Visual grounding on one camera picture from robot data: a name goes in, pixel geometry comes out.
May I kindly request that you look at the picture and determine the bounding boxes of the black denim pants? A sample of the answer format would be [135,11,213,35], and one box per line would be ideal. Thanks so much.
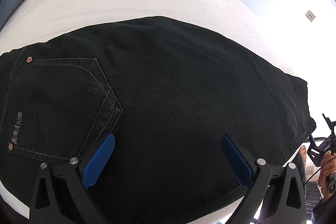
[1,16,316,223]

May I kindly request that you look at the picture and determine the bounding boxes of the white bed sheet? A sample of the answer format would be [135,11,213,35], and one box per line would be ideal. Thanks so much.
[1,0,306,223]

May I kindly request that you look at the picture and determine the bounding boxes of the person's right hand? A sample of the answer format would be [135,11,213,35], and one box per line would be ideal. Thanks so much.
[317,151,336,202]

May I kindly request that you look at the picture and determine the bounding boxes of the white wall socket lower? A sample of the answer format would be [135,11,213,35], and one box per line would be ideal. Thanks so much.
[305,10,315,22]

